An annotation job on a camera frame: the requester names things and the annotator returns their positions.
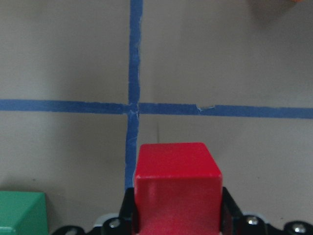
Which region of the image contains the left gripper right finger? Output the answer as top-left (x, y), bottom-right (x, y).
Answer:
top-left (220, 187), bottom-right (313, 235)

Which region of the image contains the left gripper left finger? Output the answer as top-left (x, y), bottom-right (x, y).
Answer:
top-left (52, 188), bottom-right (135, 235)

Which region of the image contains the red block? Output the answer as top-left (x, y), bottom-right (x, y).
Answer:
top-left (133, 142), bottom-right (223, 235)

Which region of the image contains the green block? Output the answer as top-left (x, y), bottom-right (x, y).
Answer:
top-left (0, 191), bottom-right (48, 235)

